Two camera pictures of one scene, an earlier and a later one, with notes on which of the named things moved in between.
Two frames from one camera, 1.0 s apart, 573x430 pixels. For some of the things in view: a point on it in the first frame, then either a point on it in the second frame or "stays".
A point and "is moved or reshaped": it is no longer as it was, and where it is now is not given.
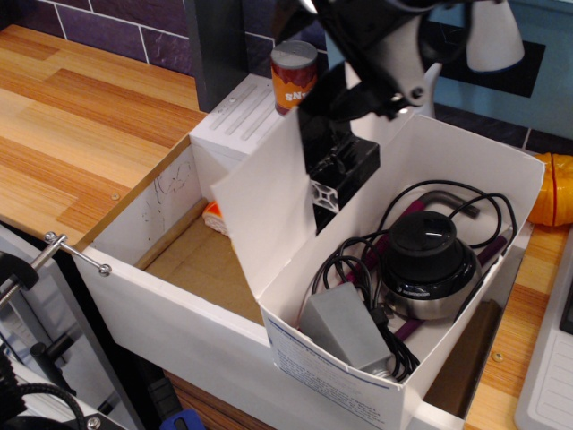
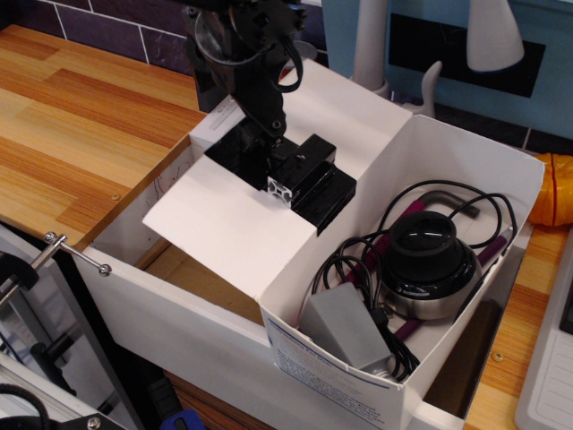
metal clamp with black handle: x=16 y=274 stays
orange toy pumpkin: x=553 y=203 stays
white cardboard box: x=266 y=206 is moved or reshaped
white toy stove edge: x=548 y=403 stays
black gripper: x=383 y=42 → x=254 y=47
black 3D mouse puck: x=429 y=273 stays
